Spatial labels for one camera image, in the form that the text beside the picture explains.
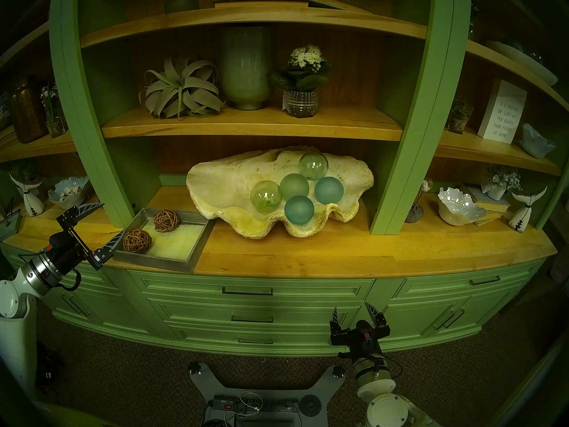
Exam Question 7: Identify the white whale tail figurine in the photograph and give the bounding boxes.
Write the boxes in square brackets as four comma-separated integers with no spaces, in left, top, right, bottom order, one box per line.
[10,172,46,218]
[508,186,548,233]

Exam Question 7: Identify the pale blue wavy bowl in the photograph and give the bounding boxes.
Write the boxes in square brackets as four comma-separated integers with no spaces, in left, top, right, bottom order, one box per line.
[521,123,557,159]

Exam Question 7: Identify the white shell-shaped bowl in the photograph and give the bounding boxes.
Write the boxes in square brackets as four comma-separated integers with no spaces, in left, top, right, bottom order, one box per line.
[437,186,488,227]

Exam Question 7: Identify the green wooden bookcase cabinet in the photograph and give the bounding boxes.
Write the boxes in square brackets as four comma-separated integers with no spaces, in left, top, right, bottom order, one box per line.
[0,0,569,358]

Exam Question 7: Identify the small bird figurine on stone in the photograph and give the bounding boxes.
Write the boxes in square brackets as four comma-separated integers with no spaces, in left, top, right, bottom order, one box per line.
[405,178,434,224]

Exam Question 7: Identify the leaning old book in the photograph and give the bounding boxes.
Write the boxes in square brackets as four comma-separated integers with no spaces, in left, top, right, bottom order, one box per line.
[288,0,374,14]

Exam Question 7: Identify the black power strip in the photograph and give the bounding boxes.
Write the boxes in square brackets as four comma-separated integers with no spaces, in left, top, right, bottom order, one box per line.
[212,396,300,415]

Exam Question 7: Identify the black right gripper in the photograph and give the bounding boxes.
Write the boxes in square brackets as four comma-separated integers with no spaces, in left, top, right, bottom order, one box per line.
[330,302,391,360]

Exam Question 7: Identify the clear pale glass ball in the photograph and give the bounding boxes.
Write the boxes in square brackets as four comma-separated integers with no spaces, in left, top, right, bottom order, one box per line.
[298,151,329,181]

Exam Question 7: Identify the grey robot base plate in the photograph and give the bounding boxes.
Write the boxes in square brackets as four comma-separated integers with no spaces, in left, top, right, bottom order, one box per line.
[188,362,346,427]

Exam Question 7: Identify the dark green sphere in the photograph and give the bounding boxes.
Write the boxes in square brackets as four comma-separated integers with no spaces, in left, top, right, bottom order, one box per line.
[164,0,200,14]

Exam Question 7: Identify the tall green ceramic vase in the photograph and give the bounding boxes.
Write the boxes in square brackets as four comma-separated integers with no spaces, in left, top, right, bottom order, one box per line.
[217,26,272,111]

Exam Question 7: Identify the white flowers in glass pot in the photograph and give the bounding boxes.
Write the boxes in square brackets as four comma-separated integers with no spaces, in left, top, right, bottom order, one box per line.
[268,44,333,119]

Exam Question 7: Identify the flat tan book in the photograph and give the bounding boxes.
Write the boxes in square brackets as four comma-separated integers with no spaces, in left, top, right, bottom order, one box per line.
[214,0,309,8]

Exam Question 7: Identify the clear green glass ball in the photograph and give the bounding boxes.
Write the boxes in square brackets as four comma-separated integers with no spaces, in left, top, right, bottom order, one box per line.
[250,180,282,213]

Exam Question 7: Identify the tan old book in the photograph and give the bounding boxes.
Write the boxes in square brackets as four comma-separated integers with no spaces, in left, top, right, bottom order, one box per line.
[473,202,511,226]

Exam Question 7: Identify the grey metal tray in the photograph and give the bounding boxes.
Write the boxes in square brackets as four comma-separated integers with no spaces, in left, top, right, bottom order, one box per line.
[110,207,216,273]

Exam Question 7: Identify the giant clam shell bowl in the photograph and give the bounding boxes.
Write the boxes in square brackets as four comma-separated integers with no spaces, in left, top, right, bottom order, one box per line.
[186,146,374,239]

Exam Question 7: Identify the brown glass jar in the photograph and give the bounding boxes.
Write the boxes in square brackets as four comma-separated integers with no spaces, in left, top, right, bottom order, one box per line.
[9,77,48,145]

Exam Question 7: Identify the white beach quote sign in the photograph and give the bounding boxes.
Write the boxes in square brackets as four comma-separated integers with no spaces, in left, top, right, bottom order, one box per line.
[477,78,528,145]

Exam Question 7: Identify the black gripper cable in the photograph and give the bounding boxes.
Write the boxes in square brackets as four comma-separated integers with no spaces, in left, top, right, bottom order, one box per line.
[58,268,83,292]

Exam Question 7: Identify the small dark potted plant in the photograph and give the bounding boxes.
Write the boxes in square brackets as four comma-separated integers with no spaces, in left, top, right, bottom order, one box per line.
[446,97,474,135]

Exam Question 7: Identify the small grey wire-handled basket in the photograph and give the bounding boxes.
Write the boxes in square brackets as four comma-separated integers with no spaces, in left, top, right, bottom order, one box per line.
[0,198,23,242]

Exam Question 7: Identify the grey-green air plant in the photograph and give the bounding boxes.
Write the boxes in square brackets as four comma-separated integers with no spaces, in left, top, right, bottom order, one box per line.
[139,56,226,120]

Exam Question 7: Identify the small flowers in glass vase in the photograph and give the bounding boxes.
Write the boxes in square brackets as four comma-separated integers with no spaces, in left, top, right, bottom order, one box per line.
[40,84,68,138]

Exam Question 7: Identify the thin white cable loop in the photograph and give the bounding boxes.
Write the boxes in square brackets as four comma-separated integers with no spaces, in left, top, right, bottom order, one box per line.
[240,391,264,415]

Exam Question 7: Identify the frosted blue glass ball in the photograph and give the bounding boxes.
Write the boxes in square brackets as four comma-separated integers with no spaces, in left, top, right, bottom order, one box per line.
[284,195,315,226]
[314,176,345,205]

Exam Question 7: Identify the white bowl with seashells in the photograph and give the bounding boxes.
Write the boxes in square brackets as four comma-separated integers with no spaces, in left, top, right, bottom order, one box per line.
[48,176,91,210]

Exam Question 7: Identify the large white platter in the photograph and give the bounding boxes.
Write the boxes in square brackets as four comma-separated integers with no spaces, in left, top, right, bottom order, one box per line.
[485,40,558,86]

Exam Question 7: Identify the grey-cover old book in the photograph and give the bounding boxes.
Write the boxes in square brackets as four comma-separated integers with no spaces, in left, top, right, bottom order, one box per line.
[460,183,511,207]

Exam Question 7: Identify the frosted green glass ball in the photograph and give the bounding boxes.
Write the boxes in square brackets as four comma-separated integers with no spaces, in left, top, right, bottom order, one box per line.
[279,173,310,202]

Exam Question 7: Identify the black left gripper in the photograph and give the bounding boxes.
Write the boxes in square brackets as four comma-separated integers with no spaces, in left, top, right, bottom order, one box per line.
[47,202,125,271]

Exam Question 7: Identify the brown wicker ball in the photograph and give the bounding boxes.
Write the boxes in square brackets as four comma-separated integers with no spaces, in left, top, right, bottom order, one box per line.
[123,229,152,254]
[153,209,180,233]

